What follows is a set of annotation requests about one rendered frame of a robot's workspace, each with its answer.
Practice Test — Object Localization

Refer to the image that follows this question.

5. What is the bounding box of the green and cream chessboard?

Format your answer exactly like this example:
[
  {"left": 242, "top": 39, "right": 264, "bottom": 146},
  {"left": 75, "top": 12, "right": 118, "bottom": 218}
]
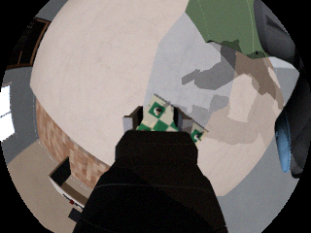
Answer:
[{"left": 136, "top": 95, "right": 208, "bottom": 146}]

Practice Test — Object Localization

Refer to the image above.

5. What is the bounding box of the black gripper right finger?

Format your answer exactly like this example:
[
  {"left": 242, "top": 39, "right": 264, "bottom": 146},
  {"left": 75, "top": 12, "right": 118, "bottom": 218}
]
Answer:
[{"left": 173, "top": 107, "right": 193, "bottom": 135}]

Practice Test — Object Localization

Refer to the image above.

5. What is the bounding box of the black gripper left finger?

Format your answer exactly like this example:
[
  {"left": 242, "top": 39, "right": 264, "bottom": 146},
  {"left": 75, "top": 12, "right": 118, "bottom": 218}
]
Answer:
[{"left": 122, "top": 106, "right": 143, "bottom": 133}]

